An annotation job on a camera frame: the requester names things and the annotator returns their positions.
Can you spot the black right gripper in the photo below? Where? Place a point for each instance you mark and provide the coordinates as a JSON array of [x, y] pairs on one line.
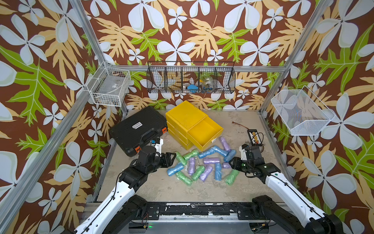
[[234, 163]]

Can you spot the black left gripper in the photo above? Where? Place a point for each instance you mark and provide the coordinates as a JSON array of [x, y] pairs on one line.
[[166, 159]]

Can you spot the purple trash bag roll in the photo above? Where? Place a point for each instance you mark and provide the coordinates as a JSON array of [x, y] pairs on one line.
[[211, 160], [191, 166], [208, 169], [226, 165], [225, 144]]

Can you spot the green trash bag roll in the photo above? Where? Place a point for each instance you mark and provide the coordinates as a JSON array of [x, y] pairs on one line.
[[230, 179], [180, 175], [199, 170], [181, 159], [191, 154]]

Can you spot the yellow top drawer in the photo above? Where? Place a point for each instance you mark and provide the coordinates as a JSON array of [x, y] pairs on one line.
[[204, 133]]

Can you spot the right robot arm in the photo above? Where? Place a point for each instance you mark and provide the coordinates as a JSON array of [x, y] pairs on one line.
[[304, 217]]

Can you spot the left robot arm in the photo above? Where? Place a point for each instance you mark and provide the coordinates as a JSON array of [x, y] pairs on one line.
[[122, 205]]

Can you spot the blue trash bag roll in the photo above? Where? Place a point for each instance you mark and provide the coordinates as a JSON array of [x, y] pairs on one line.
[[179, 167], [220, 151], [231, 154], [218, 172], [206, 153]]

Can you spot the yellow plastic drawer cabinet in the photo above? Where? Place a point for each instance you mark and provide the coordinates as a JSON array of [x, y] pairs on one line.
[[181, 119]]

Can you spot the black parallel charging board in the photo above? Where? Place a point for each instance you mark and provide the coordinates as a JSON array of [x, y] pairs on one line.
[[254, 138]]

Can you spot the black tool case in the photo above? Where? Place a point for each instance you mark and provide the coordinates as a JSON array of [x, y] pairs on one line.
[[138, 130]]

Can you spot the blue object in basket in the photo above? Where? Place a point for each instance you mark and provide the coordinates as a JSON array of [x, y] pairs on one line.
[[192, 88]]

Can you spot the clear jar in basket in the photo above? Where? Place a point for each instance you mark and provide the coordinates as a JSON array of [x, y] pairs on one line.
[[208, 84]]

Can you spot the white mesh basket right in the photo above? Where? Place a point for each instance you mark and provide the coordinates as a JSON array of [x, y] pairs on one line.
[[303, 113]]

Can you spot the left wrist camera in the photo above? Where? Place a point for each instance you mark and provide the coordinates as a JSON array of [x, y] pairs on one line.
[[157, 144]]

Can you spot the black wire basket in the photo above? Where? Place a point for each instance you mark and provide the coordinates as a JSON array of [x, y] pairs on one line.
[[176, 76]]

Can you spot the white wire basket left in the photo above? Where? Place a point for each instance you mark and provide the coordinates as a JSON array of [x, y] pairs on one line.
[[109, 85]]

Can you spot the aluminium frame post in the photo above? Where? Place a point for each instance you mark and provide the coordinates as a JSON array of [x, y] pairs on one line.
[[307, 31]]

